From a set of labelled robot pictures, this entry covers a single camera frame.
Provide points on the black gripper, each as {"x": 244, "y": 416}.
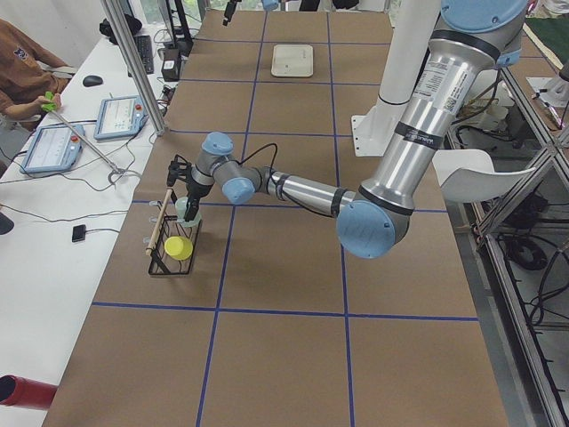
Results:
{"x": 196, "y": 190}

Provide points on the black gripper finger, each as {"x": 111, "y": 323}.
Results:
{"x": 229, "y": 12}

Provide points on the green plastic cup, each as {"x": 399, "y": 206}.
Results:
{"x": 180, "y": 206}

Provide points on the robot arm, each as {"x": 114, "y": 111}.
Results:
{"x": 437, "y": 51}
{"x": 268, "y": 5}

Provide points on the yellow plastic cup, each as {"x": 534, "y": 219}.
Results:
{"x": 179, "y": 248}

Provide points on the cream rabbit tray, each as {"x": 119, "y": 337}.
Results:
{"x": 292, "y": 60}

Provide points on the black power box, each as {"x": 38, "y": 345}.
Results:
{"x": 171, "y": 65}

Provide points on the black keyboard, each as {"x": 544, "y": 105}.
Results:
{"x": 144, "y": 48}

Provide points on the far teach pendant tablet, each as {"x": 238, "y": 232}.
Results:
{"x": 120, "y": 117}

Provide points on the teach pendant tablet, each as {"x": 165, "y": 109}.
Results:
{"x": 54, "y": 149}
{"x": 120, "y": 117}

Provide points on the small black puck device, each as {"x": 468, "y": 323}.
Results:
{"x": 78, "y": 233}

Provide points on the near teach pendant tablet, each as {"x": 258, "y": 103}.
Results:
{"x": 54, "y": 149}

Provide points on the black computer mouse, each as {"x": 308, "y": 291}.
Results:
{"x": 92, "y": 80}

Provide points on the metal grabber stick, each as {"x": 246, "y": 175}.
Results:
{"x": 50, "y": 106}

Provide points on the seated person brown shirt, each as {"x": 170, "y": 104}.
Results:
{"x": 25, "y": 85}

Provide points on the red cylinder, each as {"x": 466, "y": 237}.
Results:
{"x": 22, "y": 392}

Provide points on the white plastic chair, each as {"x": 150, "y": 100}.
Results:
{"x": 468, "y": 175}

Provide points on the black wire cup rack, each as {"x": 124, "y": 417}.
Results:
{"x": 165, "y": 225}

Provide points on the aluminium frame post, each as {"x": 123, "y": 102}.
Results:
{"x": 124, "y": 38}

